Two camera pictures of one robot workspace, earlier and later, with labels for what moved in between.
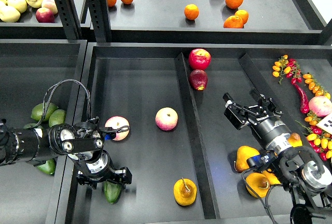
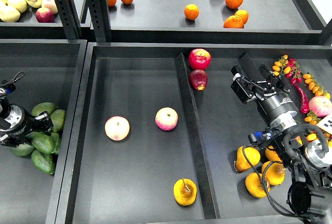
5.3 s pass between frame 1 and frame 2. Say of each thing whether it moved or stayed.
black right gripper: moved
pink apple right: stayed
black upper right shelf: stayed
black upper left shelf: stayed
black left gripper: moved
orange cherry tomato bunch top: stayed
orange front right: stayed
